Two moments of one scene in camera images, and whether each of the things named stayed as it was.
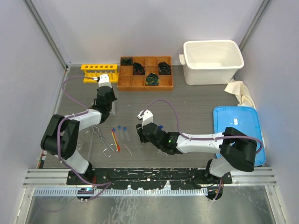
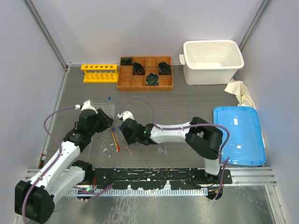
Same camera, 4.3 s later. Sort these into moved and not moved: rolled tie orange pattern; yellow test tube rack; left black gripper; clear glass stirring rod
Moved: left black gripper
Not moved: yellow test tube rack; clear glass stirring rod; rolled tie orange pattern
